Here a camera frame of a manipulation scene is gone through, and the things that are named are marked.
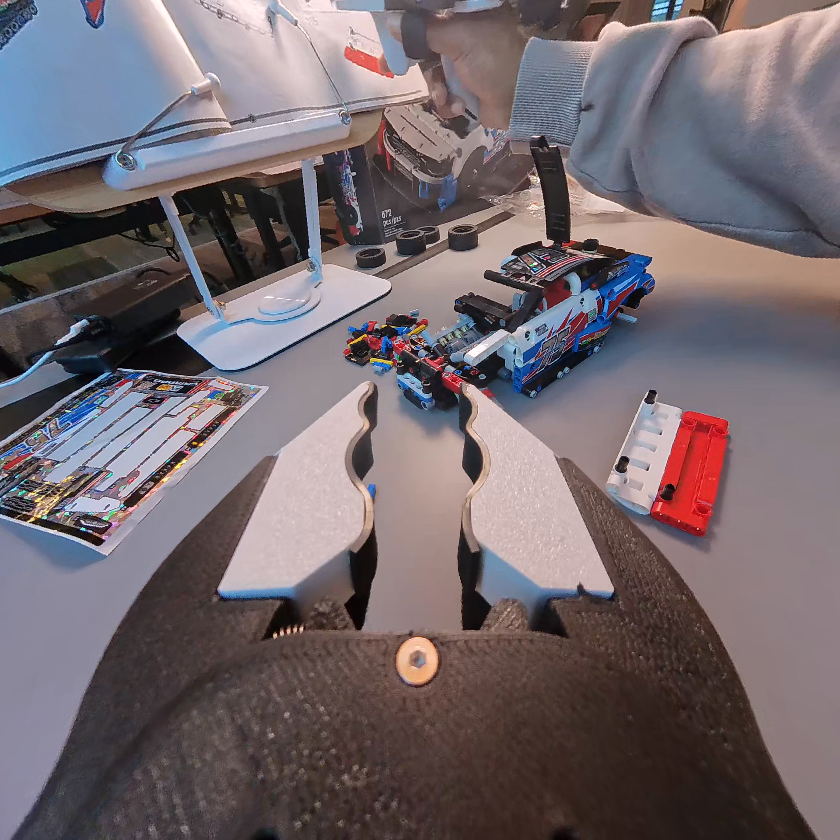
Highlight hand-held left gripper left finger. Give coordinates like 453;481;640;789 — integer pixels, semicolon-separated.
215;381;380;621

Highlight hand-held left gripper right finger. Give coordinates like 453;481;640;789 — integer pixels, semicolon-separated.
458;382;616;632

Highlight white and red lego panel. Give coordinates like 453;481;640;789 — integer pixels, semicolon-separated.
605;389;731;537

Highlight lego instruction booklet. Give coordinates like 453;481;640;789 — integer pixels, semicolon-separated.
0;0;429;188

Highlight person's right forearm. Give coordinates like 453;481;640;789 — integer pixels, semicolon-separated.
508;7;840;259

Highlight lego set box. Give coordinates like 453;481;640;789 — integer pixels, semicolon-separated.
322;105;546;247

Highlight blue white lego race car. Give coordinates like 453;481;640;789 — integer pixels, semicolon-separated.
394;136;657;412

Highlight pile of small lego pieces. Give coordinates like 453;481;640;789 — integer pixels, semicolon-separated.
343;313;431;376

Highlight person's right hand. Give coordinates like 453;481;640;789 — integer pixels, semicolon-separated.
420;16;534;135

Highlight holographic sticker sheet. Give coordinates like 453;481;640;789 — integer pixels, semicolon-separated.
0;369;269;556

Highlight white book stand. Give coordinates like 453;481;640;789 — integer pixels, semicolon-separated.
0;0;393;373

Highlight clear plastic bags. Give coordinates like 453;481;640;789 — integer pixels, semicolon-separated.
486;174;631;221

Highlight black power adapter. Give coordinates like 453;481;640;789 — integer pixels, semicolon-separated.
51;314;183;376

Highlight white cable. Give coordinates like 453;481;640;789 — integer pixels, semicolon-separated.
0;317;99;389

